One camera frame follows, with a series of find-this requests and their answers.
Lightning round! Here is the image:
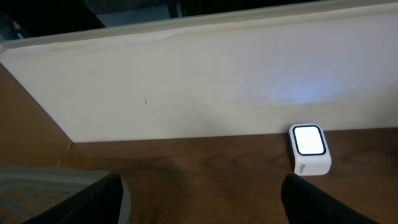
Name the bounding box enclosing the grey plastic shopping basket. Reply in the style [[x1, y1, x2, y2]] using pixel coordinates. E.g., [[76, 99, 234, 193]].
[[1, 166, 131, 223]]

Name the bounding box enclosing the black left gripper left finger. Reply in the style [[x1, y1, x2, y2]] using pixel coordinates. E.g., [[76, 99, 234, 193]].
[[24, 173, 123, 224]]

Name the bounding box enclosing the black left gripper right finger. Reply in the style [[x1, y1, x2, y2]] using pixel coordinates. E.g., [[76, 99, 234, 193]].
[[281, 173, 375, 224]]

